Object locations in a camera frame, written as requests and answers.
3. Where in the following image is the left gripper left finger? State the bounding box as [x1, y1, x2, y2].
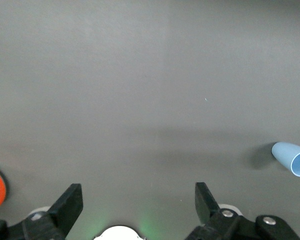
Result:
[22, 183, 84, 240]

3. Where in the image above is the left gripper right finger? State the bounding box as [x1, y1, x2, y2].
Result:
[184, 182, 260, 240]

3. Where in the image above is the light blue plastic cup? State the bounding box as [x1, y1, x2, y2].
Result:
[271, 141, 300, 178]

